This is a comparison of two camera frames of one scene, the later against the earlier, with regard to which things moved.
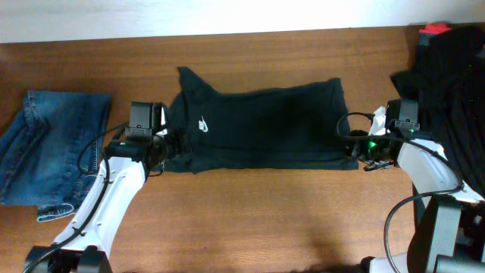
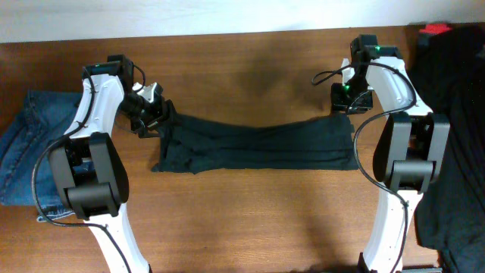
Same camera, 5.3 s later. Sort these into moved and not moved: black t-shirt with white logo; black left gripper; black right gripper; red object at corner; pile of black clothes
Moved: black right gripper; black left gripper; black t-shirt with white logo
Not moved: pile of black clothes; red object at corner
